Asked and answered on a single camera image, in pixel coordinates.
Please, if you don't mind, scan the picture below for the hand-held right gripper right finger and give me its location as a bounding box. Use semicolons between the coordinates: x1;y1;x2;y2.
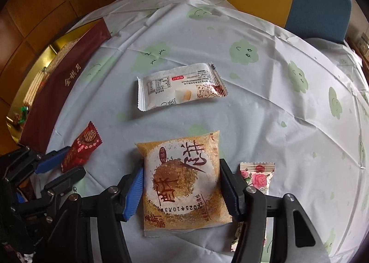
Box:
219;158;332;263

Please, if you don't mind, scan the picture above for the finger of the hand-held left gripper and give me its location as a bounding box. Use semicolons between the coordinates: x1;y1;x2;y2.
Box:
0;146;72;181
12;166;87;219

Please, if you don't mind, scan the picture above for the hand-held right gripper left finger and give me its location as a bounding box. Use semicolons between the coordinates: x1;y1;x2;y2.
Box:
32;166;145;263

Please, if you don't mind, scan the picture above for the dark red gold-patterned snack packet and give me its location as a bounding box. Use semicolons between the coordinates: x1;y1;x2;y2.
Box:
60;121;104;173

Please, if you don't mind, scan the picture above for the golden pastry packet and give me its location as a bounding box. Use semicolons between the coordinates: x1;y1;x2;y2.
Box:
135;130;233;237

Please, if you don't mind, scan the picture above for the dark red gift box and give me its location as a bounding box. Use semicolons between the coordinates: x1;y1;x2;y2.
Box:
6;18;113;155

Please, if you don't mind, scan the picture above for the rose print candy packet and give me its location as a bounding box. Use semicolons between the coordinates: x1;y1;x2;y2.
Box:
231;161;276;252

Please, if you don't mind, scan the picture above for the white green cloud print tablecloth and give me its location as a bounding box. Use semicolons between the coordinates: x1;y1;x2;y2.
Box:
43;0;369;263

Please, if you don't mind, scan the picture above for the white snack packet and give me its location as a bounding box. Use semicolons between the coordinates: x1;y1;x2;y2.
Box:
137;62;228;112

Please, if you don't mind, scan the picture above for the wooden sideboard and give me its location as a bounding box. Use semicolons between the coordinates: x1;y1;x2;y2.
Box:
347;30;369;61

